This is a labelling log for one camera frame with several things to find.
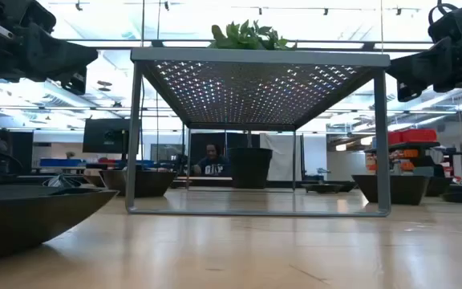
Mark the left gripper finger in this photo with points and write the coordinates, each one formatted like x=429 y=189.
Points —
x=54 y=56
x=74 y=82

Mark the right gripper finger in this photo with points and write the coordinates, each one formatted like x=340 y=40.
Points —
x=427 y=64
x=409 y=91

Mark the black wavy square plate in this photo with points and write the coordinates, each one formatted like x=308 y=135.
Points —
x=391 y=190
x=147 y=184

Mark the small black square plate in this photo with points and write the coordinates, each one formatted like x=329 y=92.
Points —
x=179 y=184
x=321 y=188

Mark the black leaf-shaped plate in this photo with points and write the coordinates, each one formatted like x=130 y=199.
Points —
x=22 y=221
x=348 y=185

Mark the large red storage bin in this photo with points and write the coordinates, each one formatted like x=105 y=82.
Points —
x=419 y=135

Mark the small red storage bin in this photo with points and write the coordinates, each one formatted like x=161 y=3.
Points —
x=394 y=137

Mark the black storage rack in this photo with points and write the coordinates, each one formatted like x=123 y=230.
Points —
x=415 y=145

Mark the black computer monitor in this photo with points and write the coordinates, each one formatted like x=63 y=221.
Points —
x=106 y=136

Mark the blue storage bin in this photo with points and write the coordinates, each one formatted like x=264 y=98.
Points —
x=60 y=162

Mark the person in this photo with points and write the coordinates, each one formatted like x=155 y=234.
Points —
x=1 y=146
x=213 y=162

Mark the dark partition panel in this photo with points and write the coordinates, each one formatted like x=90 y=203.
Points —
x=201 y=140

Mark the white cloth panel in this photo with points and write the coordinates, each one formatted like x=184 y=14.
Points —
x=281 y=156

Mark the grey perforated metal shelf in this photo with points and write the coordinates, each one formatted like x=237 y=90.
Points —
x=255 y=56

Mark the green potted plant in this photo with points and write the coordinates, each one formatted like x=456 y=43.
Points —
x=250 y=168

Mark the black aluminium table frame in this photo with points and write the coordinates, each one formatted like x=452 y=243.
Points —
x=26 y=179

